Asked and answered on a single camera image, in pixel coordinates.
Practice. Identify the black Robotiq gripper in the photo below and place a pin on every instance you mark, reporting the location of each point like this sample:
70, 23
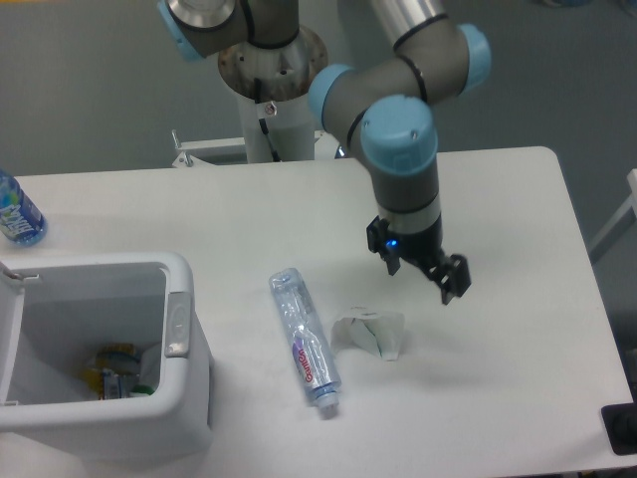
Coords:
422, 250

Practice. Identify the white paper carton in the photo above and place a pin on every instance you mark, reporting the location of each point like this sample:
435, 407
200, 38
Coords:
379, 333

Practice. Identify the crushed clear plastic bottle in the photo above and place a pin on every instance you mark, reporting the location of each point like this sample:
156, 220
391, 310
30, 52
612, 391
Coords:
309, 346

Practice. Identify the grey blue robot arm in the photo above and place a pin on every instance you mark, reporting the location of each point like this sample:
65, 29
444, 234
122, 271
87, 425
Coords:
382, 116

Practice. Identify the yellow trash in can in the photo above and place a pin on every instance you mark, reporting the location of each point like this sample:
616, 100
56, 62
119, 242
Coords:
116, 373

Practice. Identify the white trash can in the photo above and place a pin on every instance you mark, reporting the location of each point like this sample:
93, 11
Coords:
57, 312

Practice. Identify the black clamp at table edge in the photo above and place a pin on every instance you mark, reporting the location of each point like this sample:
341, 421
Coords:
620, 424

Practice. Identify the blue labelled water bottle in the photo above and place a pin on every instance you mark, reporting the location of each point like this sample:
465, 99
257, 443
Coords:
22, 222

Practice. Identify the white frame at right edge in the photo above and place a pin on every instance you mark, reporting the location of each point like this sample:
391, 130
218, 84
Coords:
617, 225

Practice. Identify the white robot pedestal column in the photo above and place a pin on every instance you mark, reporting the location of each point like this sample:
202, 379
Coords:
271, 87

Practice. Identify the white pedestal base frame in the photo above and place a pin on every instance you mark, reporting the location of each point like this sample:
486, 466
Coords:
229, 151

